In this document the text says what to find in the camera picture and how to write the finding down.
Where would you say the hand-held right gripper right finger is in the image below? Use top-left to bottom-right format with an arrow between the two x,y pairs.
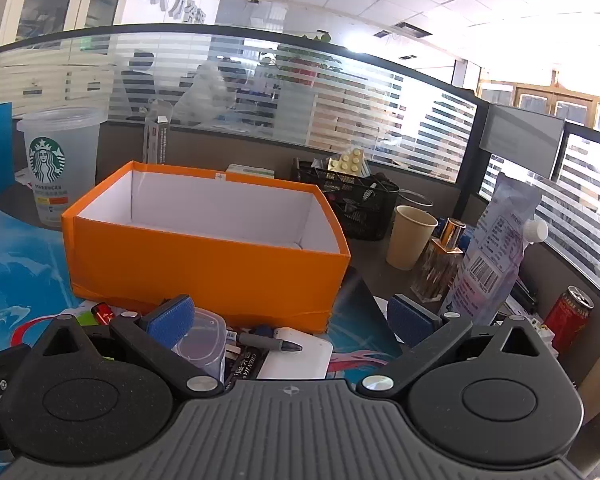
357,295 -> 557,401

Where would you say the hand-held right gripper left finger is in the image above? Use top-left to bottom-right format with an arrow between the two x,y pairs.
27,294 -> 221,401

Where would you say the orange cardboard box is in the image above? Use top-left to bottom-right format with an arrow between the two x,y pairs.
61,161 -> 352,333

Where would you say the grey gel pen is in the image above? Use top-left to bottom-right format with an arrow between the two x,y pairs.
236,332 -> 303,356

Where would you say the clear plastic container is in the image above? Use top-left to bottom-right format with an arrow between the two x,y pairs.
172,308 -> 228,381

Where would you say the glass perfume bottle gold cap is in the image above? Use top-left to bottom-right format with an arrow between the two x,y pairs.
411,218 -> 468,303

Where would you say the purple refill pouch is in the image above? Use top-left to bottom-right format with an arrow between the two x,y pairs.
440,172 -> 550,326

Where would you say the printed blue desk mat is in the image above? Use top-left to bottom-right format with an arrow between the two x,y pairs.
0,197 -> 406,381

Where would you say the black mesh basket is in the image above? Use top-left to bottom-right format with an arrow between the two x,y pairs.
291,158 -> 401,241

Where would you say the white power bank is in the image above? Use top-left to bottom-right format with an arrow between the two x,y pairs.
255,327 -> 333,380

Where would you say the red drink can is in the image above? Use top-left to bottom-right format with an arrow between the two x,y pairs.
544,286 -> 595,353

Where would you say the yellow building brick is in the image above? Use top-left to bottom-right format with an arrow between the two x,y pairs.
328,149 -> 366,176

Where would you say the small green white box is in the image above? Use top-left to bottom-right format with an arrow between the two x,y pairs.
226,164 -> 276,179

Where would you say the clear plastic cup green logo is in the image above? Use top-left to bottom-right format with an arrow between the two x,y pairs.
17,107 -> 106,231

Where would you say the striped glass partition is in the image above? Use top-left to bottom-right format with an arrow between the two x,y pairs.
0,25 -> 486,181
480,122 -> 600,286

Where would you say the grey computer monitor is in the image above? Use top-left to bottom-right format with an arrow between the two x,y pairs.
479,102 -> 566,178

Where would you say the black office chair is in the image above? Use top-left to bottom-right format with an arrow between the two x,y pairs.
120,52 -> 156,121

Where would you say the green potted plant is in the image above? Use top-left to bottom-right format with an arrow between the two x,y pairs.
275,30 -> 343,75

